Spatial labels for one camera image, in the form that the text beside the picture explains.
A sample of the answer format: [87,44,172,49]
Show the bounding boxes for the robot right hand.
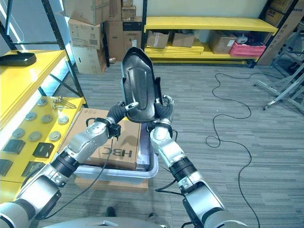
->
[153,95,175,121]

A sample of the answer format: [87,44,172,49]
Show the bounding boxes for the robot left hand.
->
[106,101,140,125]

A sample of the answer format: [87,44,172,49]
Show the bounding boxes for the black sole-shaped part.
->
[120,47,165,124]
[0,50,37,67]

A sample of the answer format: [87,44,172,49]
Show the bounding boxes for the HBC cardboard box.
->
[57,108,143,171]

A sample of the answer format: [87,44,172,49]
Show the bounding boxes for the purple printed box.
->
[136,142,153,171]

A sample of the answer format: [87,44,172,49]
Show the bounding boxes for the pale cardboard box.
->
[71,44,108,76]

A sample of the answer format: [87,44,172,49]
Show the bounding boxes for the grey plastic box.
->
[73,123,160,185]

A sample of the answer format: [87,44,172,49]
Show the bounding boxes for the tall brown cardboard box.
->
[104,20,124,62]

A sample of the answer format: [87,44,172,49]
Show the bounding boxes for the small brown cardboard box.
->
[171,31,196,48]

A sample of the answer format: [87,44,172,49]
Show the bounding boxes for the cardboard box with black top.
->
[122,16,143,52]

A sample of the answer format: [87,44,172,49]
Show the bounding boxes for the cardboard box with barcode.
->
[67,18,104,50]

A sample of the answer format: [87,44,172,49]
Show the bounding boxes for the cardboard box with label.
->
[209,31,238,55]

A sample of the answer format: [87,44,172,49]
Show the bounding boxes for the long yellow shelf unit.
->
[142,0,279,69]

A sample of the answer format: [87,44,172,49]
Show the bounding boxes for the pink box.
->
[228,42,267,58]

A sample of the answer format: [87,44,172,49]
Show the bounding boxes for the narrow cardboard box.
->
[109,0,123,22]

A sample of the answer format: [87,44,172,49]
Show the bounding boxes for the yellow shelf board with parts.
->
[0,95,86,205]

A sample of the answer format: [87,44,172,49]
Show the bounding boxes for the printed brown cardboard box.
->
[264,8,285,27]

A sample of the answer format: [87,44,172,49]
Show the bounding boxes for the cardboard box with tape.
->
[270,0,299,14]

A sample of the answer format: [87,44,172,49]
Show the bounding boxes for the long metal bolt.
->
[53,98,75,107]
[57,95,77,106]
[52,104,76,110]

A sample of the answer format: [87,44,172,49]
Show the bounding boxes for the stack of yellow panels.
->
[144,45,205,57]

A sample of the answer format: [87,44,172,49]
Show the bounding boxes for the flat cardboard sheet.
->
[74,177,149,192]

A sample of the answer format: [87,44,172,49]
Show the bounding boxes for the black square part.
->
[21,161,46,178]
[32,142,55,159]
[0,159,14,177]
[1,139,26,154]

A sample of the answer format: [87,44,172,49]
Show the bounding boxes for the white device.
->
[235,33,249,45]

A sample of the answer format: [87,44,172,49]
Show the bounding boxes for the silver robot body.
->
[39,215,172,228]

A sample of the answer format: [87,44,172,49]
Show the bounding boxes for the long flat cardboard carton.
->
[256,4,304,67]

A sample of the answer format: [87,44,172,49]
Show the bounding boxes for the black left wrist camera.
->
[107,124,122,140]

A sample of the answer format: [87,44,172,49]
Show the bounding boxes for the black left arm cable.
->
[35,133,119,221]

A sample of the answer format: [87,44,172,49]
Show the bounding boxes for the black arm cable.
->
[35,133,119,221]
[155,180,189,197]

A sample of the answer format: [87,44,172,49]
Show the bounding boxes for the black shelf frame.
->
[0,0,89,109]

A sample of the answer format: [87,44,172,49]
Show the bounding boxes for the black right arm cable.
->
[155,180,189,197]

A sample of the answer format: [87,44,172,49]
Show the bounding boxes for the black floor cable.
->
[205,72,286,228]

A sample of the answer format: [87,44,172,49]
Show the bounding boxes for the aluminium profile frame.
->
[255,30,304,112]

